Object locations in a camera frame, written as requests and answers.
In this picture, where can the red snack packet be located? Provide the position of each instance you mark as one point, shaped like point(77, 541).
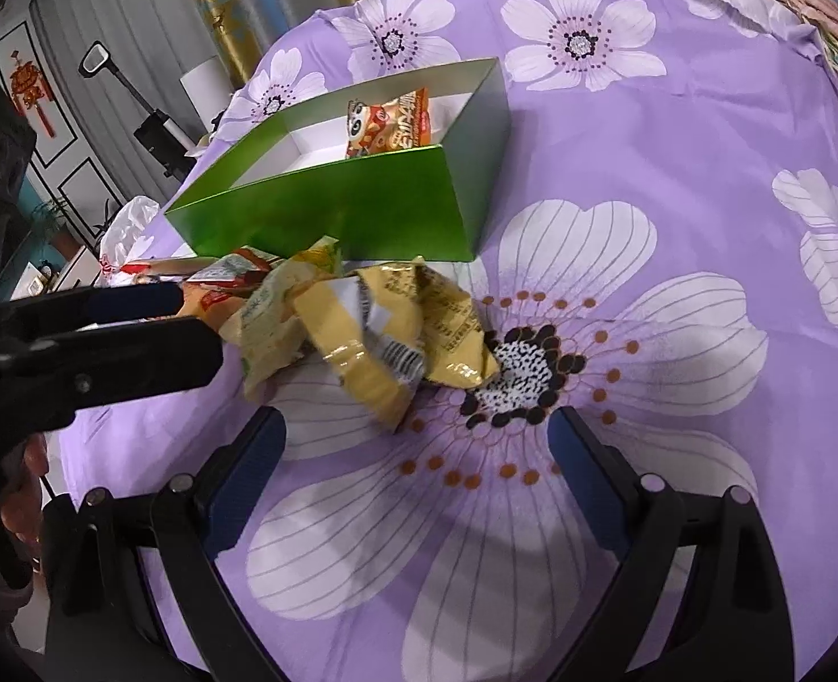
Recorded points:
point(231, 277)

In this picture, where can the yellow white snack packet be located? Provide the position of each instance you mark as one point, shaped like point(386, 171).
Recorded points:
point(373, 362)

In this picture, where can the orange panda snack packet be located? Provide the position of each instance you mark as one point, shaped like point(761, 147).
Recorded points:
point(389, 124)

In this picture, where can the green cardboard box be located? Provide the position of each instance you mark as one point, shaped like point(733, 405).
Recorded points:
point(362, 206)

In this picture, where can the black white stick vacuum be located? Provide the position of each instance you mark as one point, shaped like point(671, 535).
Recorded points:
point(152, 128)

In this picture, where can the purple floral tablecloth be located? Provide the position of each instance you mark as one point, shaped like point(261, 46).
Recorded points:
point(604, 263)

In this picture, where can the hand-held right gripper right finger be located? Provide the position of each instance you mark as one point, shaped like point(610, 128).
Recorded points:
point(579, 472)

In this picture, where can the white cylinder bin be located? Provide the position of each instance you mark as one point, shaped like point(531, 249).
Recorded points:
point(202, 92)

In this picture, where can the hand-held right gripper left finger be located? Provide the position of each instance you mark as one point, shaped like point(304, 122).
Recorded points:
point(248, 472)

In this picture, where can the red knot wall ornament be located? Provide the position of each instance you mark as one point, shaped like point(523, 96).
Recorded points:
point(29, 89)

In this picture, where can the white plastic bag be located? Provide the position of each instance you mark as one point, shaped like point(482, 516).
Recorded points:
point(127, 234)

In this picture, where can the pink patterned cloth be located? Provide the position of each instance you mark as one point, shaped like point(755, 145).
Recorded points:
point(817, 21)

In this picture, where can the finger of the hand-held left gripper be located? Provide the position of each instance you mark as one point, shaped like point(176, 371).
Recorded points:
point(92, 309)
point(120, 362)

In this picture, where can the potted green plant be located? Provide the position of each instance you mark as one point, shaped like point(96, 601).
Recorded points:
point(53, 217)

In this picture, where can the gold patterned curtain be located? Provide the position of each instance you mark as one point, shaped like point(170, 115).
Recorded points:
point(213, 0)

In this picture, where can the person's left hand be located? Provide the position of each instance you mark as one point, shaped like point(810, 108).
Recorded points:
point(24, 504)

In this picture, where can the yellow green snack packet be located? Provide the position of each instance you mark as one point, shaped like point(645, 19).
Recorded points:
point(277, 320)

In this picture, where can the white low cabinet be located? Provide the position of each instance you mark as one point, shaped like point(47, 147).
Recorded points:
point(64, 273)

